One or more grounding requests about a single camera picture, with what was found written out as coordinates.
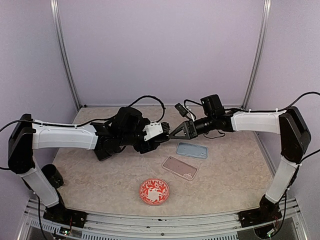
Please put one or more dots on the light blue phone case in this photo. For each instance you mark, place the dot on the light blue phone case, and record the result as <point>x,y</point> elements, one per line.
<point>192,150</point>

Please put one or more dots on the black phone bottom of stack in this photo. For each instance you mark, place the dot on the black phone bottom of stack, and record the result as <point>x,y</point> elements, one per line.
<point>102,155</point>

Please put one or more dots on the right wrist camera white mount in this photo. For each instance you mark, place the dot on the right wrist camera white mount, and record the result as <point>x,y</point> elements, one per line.
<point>185,112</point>

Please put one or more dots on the dark green cup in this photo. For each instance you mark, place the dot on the dark green cup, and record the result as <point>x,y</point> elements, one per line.
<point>53,175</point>

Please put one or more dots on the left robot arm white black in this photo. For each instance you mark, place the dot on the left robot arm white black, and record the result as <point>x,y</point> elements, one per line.
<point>104,137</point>

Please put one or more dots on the aluminium frame post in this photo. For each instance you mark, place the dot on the aluminium frame post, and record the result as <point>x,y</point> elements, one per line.
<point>258,52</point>
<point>54,5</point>

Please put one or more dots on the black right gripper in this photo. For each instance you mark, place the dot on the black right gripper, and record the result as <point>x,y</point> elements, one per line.
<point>188,134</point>

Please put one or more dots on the red white patterned bowl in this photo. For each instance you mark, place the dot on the red white patterned bowl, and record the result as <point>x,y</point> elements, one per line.
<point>154,191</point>

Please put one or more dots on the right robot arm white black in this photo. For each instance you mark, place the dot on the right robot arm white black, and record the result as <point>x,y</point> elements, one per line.
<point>287,125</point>

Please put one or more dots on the front aluminium rail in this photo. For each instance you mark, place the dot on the front aluminium rail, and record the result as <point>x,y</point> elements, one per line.
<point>219,226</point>

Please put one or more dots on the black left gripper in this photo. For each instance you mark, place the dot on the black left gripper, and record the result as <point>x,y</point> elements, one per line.
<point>147,147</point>

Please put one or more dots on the clear pink phone case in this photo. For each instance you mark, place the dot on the clear pink phone case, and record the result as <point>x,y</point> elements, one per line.
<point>180,168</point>

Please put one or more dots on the right aluminium frame post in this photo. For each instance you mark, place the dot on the right aluminium frame post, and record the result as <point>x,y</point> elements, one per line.
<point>258,52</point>

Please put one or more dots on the left aluminium frame post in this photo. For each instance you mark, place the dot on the left aluminium frame post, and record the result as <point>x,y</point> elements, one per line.
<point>54,5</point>

